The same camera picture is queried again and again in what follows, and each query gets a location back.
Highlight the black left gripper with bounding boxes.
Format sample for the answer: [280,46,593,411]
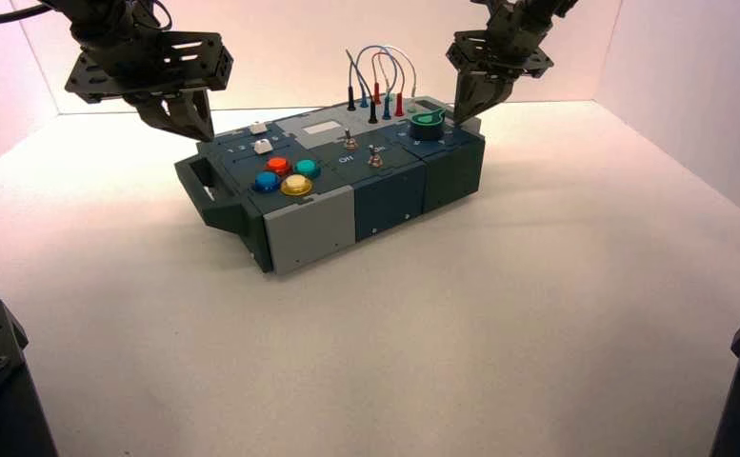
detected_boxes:
[65,12,234,143]

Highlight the dark teal grey control box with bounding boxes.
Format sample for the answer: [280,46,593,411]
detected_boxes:
[174,97,487,274]

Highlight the black banana plug jumper cable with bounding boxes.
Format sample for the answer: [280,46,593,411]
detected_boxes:
[345,49,380,126]

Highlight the red banana plug jumper cable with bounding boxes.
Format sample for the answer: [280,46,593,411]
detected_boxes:
[370,51,405,119]

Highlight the yellow round push button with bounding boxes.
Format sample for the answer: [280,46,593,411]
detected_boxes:
[280,174,313,197]

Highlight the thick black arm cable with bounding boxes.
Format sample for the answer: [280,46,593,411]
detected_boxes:
[0,5,52,27]

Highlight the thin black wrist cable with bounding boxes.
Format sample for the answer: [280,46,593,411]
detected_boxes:
[151,0,174,31]

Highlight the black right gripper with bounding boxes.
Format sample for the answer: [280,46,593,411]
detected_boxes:
[445,6,555,126]

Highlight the white banana plug jumper cable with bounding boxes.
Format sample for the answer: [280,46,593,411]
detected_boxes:
[382,45,418,115]

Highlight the green black rotary knob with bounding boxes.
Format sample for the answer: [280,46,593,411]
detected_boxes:
[407,107,448,143]

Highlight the blue banana plug jumper cable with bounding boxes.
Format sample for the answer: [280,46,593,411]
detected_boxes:
[353,45,399,121]

